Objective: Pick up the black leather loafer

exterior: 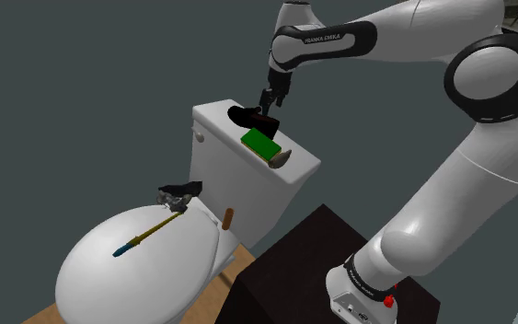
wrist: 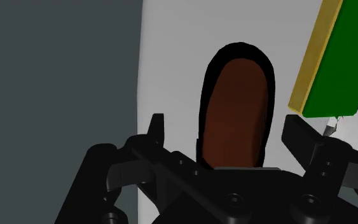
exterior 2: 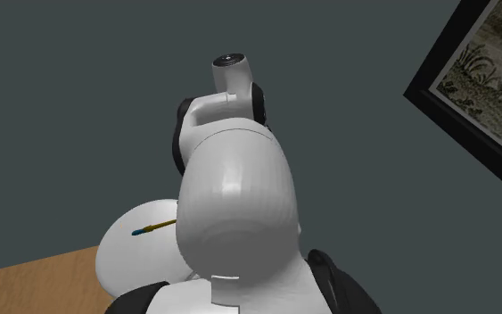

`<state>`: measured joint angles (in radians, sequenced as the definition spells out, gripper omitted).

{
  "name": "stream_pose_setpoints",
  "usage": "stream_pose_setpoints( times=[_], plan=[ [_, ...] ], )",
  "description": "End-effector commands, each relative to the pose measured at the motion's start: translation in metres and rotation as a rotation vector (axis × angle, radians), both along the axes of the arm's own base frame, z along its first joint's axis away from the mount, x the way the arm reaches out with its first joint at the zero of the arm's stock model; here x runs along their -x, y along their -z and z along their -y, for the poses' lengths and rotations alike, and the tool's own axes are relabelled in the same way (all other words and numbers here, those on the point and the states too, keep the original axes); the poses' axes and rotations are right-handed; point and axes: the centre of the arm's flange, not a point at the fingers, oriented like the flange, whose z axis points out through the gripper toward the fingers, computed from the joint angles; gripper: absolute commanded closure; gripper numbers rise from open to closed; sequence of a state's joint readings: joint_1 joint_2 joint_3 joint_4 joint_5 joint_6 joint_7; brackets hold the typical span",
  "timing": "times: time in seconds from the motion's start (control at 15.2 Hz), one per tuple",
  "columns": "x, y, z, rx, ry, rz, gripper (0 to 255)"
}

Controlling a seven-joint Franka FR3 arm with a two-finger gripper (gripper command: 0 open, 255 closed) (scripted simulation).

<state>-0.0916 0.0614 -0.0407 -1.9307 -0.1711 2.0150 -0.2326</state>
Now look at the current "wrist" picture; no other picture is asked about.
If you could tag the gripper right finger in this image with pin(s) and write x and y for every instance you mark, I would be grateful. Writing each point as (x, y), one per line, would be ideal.
(321, 152)

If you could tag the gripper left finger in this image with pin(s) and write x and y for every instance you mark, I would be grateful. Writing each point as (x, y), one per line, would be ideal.
(135, 161)

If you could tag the small white and grey object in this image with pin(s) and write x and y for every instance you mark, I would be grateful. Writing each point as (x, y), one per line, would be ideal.
(331, 126)

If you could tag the black and brown oval dish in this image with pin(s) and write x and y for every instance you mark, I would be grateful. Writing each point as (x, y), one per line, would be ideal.
(237, 118)

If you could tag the green book with yellow pages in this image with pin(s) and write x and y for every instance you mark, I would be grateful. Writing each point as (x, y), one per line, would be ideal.
(340, 59)

